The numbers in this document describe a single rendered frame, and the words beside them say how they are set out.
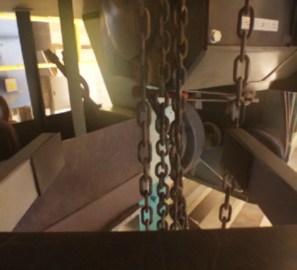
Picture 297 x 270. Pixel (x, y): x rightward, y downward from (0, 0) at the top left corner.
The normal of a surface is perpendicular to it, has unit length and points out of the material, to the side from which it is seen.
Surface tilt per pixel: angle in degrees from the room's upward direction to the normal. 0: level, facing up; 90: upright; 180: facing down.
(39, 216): 90
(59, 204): 90
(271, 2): 90
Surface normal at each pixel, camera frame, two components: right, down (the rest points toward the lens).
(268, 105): -0.65, 0.24
